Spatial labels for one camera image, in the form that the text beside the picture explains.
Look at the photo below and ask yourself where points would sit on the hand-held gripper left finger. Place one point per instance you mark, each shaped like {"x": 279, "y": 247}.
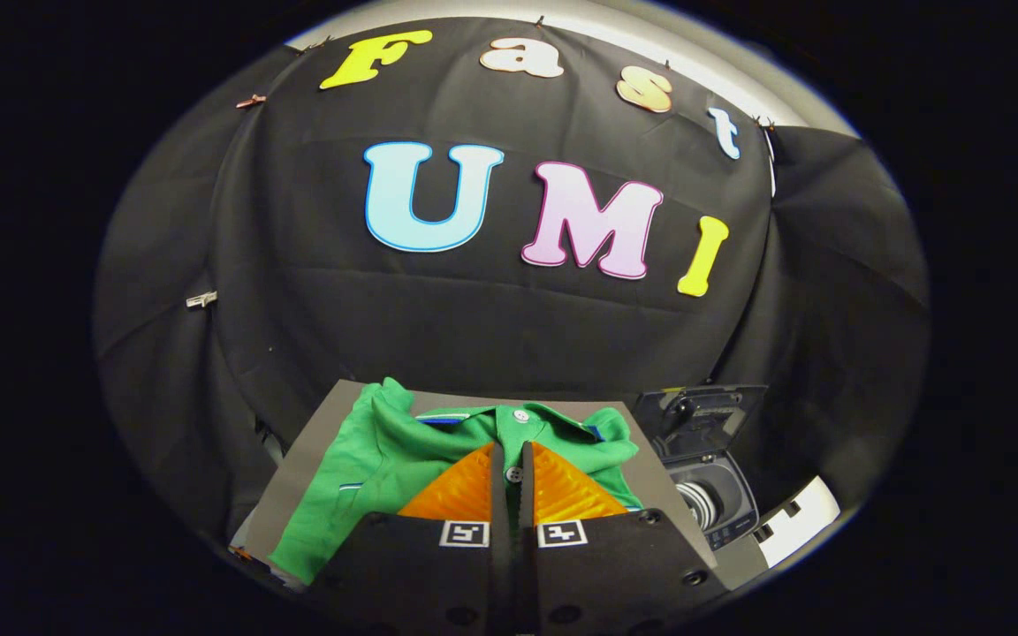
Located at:
{"x": 421, "y": 574}

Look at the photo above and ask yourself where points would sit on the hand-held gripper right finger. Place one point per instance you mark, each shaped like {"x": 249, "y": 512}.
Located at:
{"x": 606, "y": 574}

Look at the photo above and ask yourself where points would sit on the grey washing machine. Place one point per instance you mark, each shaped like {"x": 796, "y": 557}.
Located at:
{"x": 721, "y": 499}

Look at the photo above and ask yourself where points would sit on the green polo shirt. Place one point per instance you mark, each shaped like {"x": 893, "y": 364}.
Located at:
{"x": 368, "y": 468}

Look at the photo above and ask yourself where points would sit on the white board with black marks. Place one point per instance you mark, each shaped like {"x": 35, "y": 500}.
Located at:
{"x": 796, "y": 521}

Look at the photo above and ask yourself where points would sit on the silver clip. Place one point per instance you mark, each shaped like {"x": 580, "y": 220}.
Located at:
{"x": 201, "y": 299}

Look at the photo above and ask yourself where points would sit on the copper clip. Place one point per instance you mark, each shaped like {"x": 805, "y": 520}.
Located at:
{"x": 251, "y": 101}

